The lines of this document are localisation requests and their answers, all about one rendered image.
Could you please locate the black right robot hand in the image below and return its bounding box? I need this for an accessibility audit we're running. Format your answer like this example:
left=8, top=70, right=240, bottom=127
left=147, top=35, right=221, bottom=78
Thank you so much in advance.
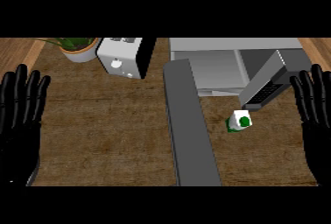
left=289, top=63, right=331, bottom=187

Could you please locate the white toaster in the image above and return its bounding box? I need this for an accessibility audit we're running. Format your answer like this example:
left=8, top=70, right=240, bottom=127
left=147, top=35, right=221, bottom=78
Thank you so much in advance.
left=97, top=38, right=159, bottom=81

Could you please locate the white and green milk carton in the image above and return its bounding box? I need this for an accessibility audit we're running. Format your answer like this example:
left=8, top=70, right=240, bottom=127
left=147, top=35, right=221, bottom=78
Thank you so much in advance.
left=225, top=109, right=255, bottom=134

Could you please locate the grey microwave door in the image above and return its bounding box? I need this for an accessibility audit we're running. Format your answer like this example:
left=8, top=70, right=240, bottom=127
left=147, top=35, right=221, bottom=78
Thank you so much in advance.
left=162, top=58, right=224, bottom=187

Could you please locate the grey microwave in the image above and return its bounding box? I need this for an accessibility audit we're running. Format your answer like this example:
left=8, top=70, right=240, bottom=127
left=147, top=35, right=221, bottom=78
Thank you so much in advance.
left=169, top=38, right=314, bottom=112

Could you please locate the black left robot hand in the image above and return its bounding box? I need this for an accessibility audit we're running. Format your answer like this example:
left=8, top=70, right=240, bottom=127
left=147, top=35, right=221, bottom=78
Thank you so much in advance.
left=0, top=63, right=52, bottom=187

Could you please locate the potted green plant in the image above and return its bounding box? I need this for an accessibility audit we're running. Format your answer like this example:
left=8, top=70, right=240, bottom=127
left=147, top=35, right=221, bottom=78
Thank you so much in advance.
left=32, top=38, right=103, bottom=64

